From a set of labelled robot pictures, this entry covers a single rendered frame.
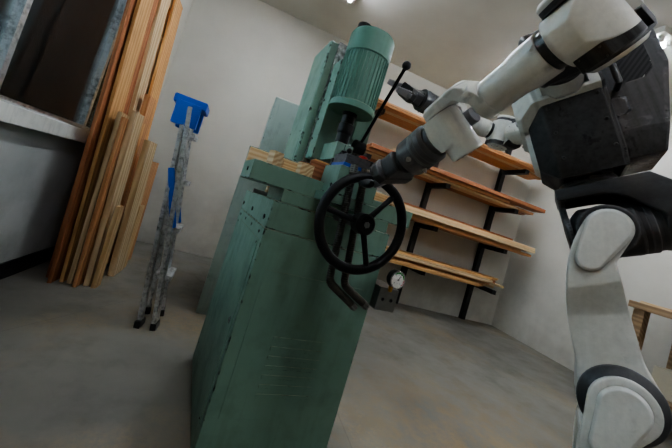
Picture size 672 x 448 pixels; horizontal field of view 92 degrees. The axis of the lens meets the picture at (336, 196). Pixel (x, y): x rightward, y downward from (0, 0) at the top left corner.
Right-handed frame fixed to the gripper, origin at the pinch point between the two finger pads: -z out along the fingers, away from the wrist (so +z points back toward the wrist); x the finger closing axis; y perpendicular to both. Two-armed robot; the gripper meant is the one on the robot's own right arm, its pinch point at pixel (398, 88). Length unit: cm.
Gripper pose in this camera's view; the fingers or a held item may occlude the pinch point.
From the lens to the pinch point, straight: 134.1
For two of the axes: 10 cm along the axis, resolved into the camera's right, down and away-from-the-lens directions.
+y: -4.6, 7.7, 4.4
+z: 8.7, 2.9, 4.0
